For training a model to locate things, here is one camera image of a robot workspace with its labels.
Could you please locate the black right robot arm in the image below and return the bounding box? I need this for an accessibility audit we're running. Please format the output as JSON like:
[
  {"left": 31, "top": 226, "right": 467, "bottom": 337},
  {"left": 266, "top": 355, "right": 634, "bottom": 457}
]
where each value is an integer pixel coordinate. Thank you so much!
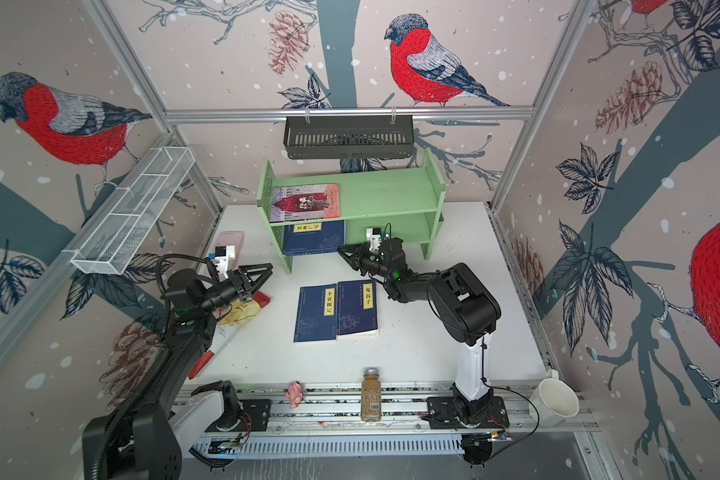
[{"left": 337, "top": 237, "right": 506, "bottom": 428}]

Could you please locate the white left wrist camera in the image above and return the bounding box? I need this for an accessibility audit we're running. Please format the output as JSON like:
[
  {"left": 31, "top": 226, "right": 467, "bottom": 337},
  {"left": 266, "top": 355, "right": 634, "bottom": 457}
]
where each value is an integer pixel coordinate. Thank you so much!
[{"left": 209, "top": 245, "right": 237, "bottom": 279}]

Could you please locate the red snack bag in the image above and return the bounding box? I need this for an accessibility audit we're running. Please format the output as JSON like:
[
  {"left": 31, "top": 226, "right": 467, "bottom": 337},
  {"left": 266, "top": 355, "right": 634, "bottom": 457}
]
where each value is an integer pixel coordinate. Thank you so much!
[{"left": 188, "top": 292, "right": 271, "bottom": 380}]

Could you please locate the white wire mesh basket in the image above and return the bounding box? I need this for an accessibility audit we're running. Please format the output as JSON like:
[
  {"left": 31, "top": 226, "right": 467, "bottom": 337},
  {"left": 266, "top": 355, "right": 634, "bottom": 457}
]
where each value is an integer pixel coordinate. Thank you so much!
[{"left": 71, "top": 146, "right": 195, "bottom": 275}]

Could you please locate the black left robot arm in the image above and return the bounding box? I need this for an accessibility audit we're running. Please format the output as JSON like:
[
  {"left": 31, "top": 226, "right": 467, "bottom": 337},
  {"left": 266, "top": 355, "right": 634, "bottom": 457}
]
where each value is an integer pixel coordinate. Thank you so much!
[{"left": 82, "top": 256, "right": 273, "bottom": 479}]

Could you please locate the green wooden shelf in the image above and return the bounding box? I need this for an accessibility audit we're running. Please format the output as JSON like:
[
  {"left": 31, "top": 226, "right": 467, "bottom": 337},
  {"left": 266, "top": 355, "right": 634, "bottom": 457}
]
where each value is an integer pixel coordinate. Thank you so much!
[{"left": 256, "top": 150, "right": 447, "bottom": 274}]

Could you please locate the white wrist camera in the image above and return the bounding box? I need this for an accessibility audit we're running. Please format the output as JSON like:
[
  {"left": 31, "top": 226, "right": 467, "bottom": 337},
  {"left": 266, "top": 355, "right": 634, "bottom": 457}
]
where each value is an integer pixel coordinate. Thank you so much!
[
  {"left": 209, "top": 245, "right": 237, "bottom": 279},
  {"left": 366, "top": 227, "right": 384, "bottom": 251}
]

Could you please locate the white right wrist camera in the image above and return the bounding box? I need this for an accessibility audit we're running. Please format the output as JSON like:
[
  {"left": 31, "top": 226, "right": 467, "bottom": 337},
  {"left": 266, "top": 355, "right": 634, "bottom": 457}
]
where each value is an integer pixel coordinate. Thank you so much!
[{"left": 366, "top": 227, "right": 384, "bottom": 251}]

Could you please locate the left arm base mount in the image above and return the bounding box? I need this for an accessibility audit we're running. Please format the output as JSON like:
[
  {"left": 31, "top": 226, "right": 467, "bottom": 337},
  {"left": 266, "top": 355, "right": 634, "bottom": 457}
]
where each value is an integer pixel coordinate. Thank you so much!
[{"left": 190, "top": 380, "right": 272, "bottom": 433}]

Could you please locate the black hanging basket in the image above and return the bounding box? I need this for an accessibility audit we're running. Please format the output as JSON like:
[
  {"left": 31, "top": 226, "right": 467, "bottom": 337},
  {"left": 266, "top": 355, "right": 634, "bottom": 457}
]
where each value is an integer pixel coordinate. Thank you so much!
[{"left": 283, "top": 115, "right": 415, "bottom": 160}]

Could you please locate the blue book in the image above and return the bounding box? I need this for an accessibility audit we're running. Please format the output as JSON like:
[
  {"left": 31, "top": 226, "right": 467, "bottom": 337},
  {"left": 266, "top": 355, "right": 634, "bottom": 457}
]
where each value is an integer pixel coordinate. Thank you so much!
[
  {"left": 294, "top": 284, "right": 338, "bottom": 343},
  {"left": 282, "top": 220, "right": 345, "bottom": 257},
  {"left": 337, "top": 279, "right": 378, "bottom": 336}
]

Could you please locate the pink small toy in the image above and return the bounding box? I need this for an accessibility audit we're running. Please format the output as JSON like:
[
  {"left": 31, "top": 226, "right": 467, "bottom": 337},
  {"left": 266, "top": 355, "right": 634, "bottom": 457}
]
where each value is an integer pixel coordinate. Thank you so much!
[{"left": 285, "top": 381, "right": 303, "bottom": 409}]

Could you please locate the pink Hamlet book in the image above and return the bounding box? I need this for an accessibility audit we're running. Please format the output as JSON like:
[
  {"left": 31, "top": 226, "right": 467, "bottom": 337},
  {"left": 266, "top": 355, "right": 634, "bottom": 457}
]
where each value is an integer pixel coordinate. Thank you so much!
[{"left": 268, "top": 184, "right": 340, "bottom": 223}]

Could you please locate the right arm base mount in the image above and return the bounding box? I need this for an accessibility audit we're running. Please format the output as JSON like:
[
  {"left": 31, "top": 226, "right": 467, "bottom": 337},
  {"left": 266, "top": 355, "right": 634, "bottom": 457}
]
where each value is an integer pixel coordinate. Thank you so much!
[{"left": 421, "top": 394, "right": 509, "bottom": 430}]

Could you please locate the aluminium rail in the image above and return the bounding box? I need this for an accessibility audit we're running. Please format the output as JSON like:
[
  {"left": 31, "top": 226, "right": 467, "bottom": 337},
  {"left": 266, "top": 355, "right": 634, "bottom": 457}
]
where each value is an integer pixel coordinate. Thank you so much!
[{"left": 149, "top": 381, "right": 598, "bottom": 438}]

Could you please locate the spice jar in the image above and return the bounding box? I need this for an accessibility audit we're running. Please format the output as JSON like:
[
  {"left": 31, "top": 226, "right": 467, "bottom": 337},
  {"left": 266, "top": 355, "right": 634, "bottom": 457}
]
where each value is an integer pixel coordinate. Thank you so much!
[{"left": 361, "top": 367, "right": 382, "bottom": 422}]

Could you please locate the white cup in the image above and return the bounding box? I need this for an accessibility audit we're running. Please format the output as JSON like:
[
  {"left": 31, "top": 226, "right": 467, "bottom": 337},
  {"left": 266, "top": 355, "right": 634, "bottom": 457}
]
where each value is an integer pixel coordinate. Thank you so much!
[{"left": 528, "top": 377, "right": 580, "bottom": 428}]

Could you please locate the pink case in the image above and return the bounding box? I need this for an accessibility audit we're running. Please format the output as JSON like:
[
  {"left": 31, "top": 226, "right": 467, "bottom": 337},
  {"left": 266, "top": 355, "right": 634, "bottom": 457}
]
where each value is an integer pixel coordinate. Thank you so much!
[{"left": 212, "top": 231, "right": 245, "bottom": 260}]

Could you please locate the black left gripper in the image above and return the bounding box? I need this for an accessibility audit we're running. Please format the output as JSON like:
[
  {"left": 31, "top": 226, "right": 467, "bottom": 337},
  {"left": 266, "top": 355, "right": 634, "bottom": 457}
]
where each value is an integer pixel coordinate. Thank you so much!
[{"left": 199, "top": 265, "right": 272, "bottom": 315}]

